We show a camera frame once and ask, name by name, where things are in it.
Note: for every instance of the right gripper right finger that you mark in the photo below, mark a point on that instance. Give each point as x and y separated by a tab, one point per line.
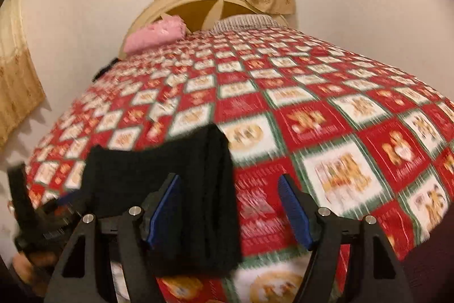
374	274

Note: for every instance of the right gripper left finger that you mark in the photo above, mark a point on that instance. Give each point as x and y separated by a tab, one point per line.
83	272

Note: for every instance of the black pants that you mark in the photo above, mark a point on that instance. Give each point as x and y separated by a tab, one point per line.
200	233

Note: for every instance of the person left hand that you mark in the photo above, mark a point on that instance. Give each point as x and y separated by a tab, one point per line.
31	269

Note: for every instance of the red teddy bear bedspread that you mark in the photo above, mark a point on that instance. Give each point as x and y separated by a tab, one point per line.
362	137

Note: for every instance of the black object beside bed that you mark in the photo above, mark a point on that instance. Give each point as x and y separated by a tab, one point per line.
105	69

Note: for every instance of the pink folded blanket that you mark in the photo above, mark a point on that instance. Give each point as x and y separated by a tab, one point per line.
156	34

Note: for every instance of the cream wooden headboard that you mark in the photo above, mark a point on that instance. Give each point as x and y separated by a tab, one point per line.
199	15

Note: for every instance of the striped pillow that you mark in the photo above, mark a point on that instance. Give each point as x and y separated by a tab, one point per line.
242	22

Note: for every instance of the beige curtain left wall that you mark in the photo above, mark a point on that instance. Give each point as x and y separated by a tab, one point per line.
21	90

